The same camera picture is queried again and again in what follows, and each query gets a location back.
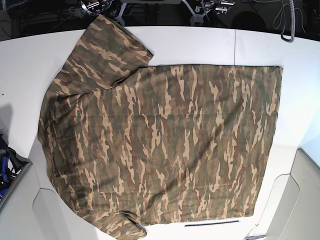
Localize camouflage T-shirt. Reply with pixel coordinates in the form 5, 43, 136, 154
37, 15, 283, 240

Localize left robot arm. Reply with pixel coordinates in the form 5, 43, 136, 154
181, 0, 235, 26

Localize blue and black clutter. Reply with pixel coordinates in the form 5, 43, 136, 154
0, 130, 32, 208

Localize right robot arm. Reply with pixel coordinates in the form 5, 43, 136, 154
80, 0, 113, 15

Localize black braided cable sleeve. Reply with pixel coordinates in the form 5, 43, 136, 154
280, 0, 296, 43

